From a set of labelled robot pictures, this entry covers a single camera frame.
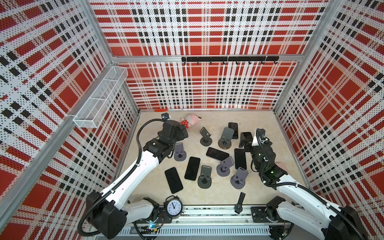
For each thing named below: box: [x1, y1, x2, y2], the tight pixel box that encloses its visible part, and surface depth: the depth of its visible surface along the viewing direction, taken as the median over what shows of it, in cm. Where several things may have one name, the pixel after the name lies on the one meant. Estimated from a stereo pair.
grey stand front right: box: [230, 167, 249, 190], surface depth 82 cm
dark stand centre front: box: [197, 165, 212, 189], surface depth 83 cm
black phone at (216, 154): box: [206, 147, 230, 161], surface depth 98 cm
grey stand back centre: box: [200, 127, 213, 147], surface depth 101 cm
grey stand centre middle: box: [216, 156, 234, 177], surface depth 89 cm
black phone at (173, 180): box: [164, 167, 184, 194], surface depth 88 cm
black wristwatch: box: [234, 192, 246, 214], surface depth 78 cm
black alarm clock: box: [163, 195, 184, 219], surface depth 75 cm
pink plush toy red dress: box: [179, 114, 202, 130], surface depth 110 cm
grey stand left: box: [174, 142, 187, 162], surface depth 94 cm
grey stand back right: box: [218, 127, 235, 150], surface depth 98 cm
